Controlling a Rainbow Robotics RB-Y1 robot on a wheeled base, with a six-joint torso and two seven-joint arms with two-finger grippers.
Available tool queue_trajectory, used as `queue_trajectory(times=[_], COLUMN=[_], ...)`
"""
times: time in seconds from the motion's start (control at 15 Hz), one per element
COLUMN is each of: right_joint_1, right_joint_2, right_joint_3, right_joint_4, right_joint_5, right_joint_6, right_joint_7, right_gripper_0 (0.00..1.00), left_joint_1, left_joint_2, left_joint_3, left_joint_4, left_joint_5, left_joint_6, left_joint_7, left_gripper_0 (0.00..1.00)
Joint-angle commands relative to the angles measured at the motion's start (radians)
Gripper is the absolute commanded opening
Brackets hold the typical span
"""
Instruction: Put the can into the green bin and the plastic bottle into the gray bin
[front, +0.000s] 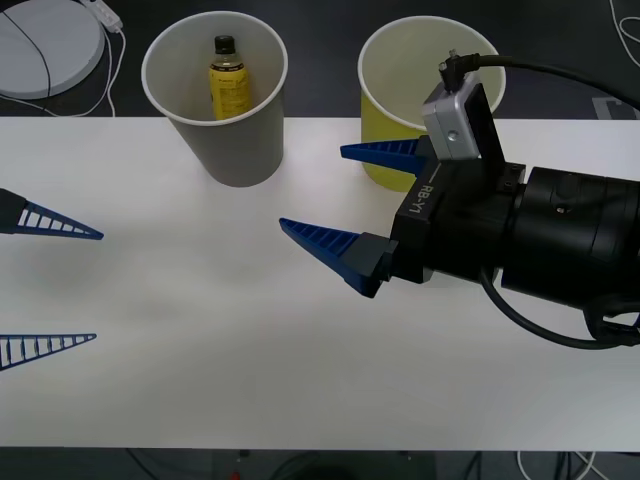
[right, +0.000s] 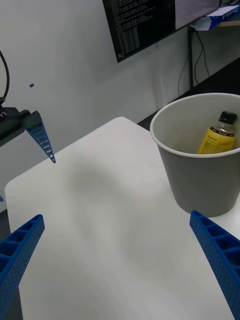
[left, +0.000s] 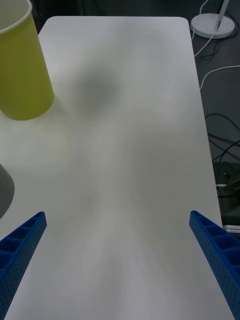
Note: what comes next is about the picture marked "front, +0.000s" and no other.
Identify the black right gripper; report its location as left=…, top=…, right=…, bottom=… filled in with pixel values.
left=278, top=135, right=527, bottom=300

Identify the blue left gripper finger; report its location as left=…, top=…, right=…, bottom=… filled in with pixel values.
left=0, top=188, right=105, bottom=241
left=0, top=333, right=98, bottom=373

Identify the yellow bottle with black cap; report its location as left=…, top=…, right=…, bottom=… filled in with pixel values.
left=207, top=34, right=254, bottom=121

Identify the yellow-green plastic waste bin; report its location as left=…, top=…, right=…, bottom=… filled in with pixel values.
left=356, top=15, right=507, bottom=194

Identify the grey plastic waste bin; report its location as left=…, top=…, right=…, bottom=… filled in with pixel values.
left=140, top=12, right=289, bottom=190

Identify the white round disc base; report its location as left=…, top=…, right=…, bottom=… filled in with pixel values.
left=0, top=0, right=107, bottom=100

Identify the white power strip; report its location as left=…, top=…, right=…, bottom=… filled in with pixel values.
left=79, top=0, right=124, bottom=32

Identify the grey floor plate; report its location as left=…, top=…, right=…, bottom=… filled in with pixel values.
left=591, top=96, right=640, bottom=120

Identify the thin black cable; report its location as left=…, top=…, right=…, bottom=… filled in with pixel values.
left=0, top=7, right=52, bottom=117

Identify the white power strip cable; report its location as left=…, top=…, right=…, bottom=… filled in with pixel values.
left=0, top=24, right=127, bottom=119

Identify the white cable under table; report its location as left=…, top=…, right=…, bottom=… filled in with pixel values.
left=514, top=449, right=601, bottom=480

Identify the looped white cable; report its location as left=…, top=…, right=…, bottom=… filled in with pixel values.
left=608, top=0, right=640, bottom=67

